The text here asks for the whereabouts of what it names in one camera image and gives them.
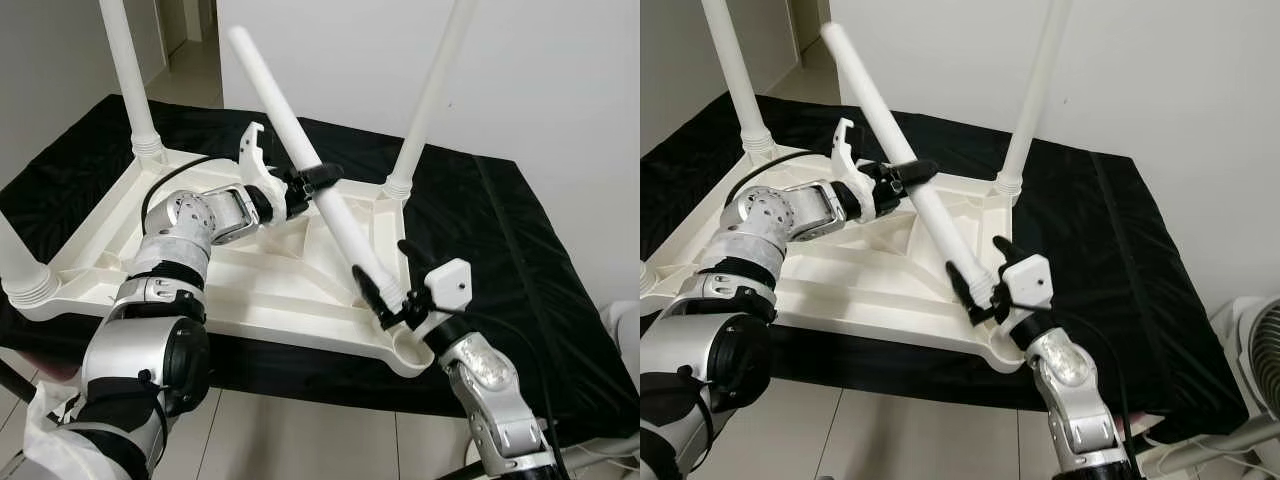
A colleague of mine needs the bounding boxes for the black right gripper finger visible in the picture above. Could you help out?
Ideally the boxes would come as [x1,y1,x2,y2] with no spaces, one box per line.
[992,236,1023,286]
[398,238,433,291]
[352,265,393,326]
[945,260,983,323]

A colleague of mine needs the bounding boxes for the white plastic table top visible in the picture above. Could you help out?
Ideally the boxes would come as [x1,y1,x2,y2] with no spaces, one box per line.
[640,140,1036,373]
[20,148,436,379]

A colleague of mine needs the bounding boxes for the white plastic table leg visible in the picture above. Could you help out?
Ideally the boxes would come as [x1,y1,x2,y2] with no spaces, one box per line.
[700,0,776,156]
[820,22,999,309]
[995,0,1073,199]
[97,0,169,161]
[0,210,63,306]
[226,25,409,313]
[383,0,479,201]

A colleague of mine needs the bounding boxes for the black tablecloth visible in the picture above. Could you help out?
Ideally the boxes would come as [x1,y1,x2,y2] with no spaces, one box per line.
[640,92,1251,426]
[0,95,640,421]

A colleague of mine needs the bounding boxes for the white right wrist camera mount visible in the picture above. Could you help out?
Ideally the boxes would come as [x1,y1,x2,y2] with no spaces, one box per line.
[412,258,473,336]
[1000,253,1054,331]

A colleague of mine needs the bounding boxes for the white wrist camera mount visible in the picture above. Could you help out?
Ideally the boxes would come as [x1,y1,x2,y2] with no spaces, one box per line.
[1000,253,1054,331]
[240,122,291,201]
[832,118,881,196]
[412,258,473,336]

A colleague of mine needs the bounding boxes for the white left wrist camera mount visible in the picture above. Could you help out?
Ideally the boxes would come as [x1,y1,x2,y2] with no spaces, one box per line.
[240,122,291,201]
[832,118,881,196]

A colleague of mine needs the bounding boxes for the white pedestal fan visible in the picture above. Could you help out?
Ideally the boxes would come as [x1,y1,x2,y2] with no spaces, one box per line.
[465,298,640,480]
[1140,295,1280,480]

